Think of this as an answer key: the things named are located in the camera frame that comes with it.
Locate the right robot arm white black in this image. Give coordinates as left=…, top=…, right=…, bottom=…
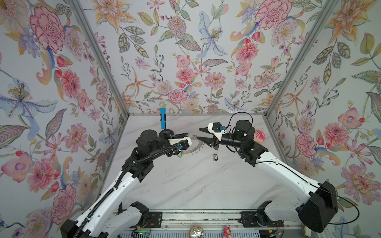
left=198, top=120, right=338, bottom=233

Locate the blue toy microphone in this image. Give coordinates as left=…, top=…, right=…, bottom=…
left=159, top=101, right=167, bottom=130

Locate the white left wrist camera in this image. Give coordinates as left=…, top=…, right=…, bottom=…
left=168, top=136, right=192, bottom=151

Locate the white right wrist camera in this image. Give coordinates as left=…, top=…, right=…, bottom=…
left=207, top=123, right=226, bottom=141

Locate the large metal keyring with keys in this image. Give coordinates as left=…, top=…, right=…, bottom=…
left=177, top=135, right=204, bottom=158

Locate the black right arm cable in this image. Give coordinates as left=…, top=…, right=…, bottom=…
left=226, top=111, right=360, bottom=225

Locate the shiny round metal object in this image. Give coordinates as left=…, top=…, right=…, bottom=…
left=189, top=226, right=204, bottom=238

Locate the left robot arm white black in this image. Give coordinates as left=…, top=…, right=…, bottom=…
left=61, top=130, right=191, bottom=238

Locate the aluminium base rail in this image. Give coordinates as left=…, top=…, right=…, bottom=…
left=149, top=209, right=303, bottom=230

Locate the small pink figurine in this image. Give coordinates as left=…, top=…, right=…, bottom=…
left=222, top=225, right=232, bottom=238

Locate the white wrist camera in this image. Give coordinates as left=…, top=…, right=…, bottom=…
left=168, top=136, right=192, bottom=151
left=207, top=123, right=226, bottom=141

